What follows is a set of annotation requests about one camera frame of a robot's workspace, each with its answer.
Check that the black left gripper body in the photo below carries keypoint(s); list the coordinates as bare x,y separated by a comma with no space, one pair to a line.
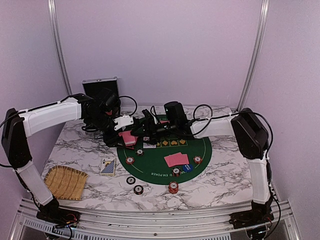
106,135

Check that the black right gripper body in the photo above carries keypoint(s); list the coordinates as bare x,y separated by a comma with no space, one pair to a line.
160,132

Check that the red-backed card top player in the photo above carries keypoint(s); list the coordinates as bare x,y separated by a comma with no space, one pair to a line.
164,122

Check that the red-backed card player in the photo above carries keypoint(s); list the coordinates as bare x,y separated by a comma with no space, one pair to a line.
173,160
164,122

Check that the red playing card deck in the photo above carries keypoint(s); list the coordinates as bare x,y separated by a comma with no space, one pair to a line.
128,138

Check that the face-up queen card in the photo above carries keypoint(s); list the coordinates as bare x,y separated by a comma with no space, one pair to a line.
146,143

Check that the red-backed card bottom player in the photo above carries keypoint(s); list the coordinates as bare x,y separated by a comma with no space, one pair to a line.
173,160

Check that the blue small blind button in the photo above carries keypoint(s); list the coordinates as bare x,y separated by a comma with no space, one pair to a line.
187,168

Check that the black poker chip stack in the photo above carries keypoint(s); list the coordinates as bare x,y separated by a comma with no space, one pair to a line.
138,189

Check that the red poker chip stack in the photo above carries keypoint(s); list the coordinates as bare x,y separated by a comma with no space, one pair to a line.
173,187

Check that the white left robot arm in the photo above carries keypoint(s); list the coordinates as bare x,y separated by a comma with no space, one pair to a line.
23,128

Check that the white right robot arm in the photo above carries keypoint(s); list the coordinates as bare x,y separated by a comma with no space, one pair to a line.
251,130

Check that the playing card box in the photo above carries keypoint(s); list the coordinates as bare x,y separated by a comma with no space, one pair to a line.
108,167

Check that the round green poker mat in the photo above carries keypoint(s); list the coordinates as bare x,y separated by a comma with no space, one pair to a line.
152,168

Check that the aluminium poker chip case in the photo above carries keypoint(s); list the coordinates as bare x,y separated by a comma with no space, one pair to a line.
100,87

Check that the woven bamboo tray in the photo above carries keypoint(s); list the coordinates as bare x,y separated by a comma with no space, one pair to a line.
66,183

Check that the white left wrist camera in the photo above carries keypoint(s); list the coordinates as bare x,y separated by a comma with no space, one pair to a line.
125,121

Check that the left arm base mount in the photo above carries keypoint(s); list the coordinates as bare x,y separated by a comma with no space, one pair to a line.
51,212

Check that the left aluminium frame post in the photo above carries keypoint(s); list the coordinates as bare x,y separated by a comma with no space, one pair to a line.
58,46

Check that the aluminium frame post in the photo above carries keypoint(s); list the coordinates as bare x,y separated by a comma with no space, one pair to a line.
58,46
259,38

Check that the aluminium front rail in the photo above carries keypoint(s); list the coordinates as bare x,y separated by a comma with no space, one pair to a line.
203,224

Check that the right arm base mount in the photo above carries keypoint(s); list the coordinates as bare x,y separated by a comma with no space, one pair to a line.
258,214

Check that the right aluminium frame post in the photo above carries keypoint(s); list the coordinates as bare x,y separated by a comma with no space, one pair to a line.
259,38

